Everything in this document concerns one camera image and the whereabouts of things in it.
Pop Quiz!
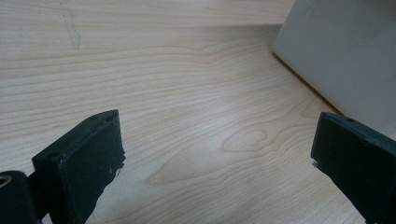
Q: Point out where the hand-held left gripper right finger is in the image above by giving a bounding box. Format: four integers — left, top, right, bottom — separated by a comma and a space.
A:
310, 111, 396, 224

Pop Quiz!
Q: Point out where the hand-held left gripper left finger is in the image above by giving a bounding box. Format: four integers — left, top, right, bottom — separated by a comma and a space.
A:
31, 109, 126, 224

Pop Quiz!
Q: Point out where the white plastic storage box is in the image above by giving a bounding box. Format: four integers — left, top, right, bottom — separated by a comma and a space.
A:
273, 0, 396, 139

